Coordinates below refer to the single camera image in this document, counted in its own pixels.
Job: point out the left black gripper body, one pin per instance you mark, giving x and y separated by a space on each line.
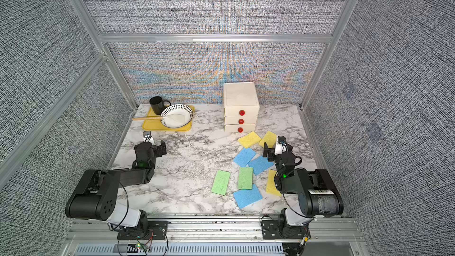
158 148

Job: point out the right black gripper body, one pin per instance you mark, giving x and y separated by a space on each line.
269 151

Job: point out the yellow sponge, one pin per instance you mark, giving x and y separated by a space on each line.
271 186
269 139
249 140

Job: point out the white three-drawer cabinet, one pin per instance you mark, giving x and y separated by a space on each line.
235 94

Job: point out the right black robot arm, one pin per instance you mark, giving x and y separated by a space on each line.
317 195

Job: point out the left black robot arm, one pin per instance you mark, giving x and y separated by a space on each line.
95 196

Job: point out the blue sponge right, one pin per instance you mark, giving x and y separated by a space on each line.
260 164

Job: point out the blue sponge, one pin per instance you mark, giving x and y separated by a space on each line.
247 197
260 164
244 157

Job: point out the yellow tray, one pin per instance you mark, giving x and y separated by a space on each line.
156 125

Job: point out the wooden chopstick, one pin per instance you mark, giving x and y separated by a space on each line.
145 118

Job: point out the blue sponge left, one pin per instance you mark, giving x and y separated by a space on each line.
244 157

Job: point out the green sponge right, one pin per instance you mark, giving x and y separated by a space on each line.
245 178

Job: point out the green sponge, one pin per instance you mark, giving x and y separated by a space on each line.
245 178
220 183

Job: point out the white bowl black pattern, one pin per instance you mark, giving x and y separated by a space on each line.
177 109

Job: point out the black mug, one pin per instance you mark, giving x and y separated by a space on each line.
158 104

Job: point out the blue sponge front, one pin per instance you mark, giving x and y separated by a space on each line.
247 197

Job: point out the green sponge left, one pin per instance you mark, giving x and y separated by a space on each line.
220 183

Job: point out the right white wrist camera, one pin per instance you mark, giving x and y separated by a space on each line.
281 145

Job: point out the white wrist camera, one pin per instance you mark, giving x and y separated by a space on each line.
147 136
281 145

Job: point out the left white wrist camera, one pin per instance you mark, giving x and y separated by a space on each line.
147 136

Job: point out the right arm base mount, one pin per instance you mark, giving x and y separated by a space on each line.
278 229

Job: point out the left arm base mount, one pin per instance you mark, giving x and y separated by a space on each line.
156 230

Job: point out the aluminium front rail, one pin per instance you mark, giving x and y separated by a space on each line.
219 228

